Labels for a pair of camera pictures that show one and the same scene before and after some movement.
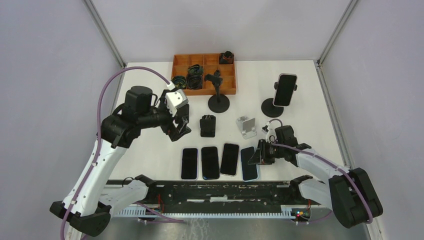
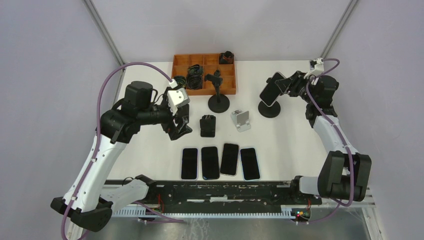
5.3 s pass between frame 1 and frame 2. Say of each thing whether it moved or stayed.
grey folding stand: moved
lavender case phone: stayed
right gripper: moved
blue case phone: stayed
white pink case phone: stayed
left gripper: stayed
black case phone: stayed
